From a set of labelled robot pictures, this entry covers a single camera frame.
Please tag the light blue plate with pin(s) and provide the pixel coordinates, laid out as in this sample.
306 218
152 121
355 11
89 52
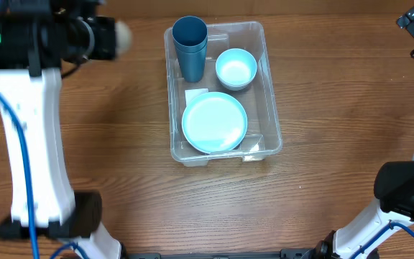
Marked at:
214 122

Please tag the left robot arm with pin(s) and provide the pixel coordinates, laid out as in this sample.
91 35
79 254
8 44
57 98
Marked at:
36 38

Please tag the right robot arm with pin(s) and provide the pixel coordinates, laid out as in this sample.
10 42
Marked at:
391 210

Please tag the light blue bowl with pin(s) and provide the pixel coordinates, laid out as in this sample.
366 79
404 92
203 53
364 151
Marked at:
236 68

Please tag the clear plastic storage bin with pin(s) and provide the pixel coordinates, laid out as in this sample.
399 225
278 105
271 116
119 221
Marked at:
263 137

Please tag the blue cup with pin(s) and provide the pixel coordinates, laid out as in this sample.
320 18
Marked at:
190 34
192 64

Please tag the cream cup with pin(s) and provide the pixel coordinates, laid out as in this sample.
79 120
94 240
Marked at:
124 38

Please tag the white label in bin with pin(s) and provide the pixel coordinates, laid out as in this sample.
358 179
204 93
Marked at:
191 94

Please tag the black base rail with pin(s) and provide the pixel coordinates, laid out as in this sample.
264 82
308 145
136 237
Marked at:
291 253

